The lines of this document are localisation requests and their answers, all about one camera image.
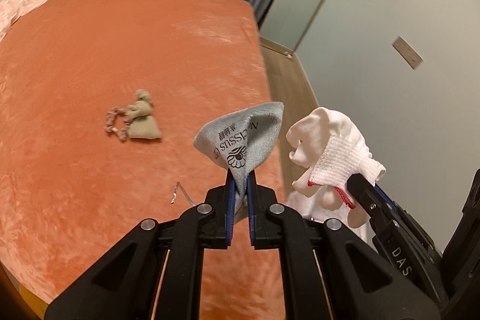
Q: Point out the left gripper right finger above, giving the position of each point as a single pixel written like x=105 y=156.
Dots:
x=327 y=271

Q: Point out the white sock red trim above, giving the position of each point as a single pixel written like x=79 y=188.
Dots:
x=331 y=149

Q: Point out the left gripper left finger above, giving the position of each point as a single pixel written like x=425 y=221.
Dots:
x=155 y=270

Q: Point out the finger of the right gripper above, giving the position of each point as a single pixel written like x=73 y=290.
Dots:
x=380 y=208

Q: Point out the beige drawstring sachet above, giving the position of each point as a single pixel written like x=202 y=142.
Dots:
x=142 y=124

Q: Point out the orange velvet bed cover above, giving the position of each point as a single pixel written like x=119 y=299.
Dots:
x=72 y=182

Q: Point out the brown wall switch panel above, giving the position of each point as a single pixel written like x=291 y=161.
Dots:
x=410 y=56

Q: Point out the thin metal wire hook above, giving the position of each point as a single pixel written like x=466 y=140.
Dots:
x=179 y=189

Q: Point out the grey cloth pouch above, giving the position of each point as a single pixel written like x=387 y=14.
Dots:
x=239 y=142

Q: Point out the white bag lined trash bin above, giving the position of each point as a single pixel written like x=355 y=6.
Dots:
x=309 y=208

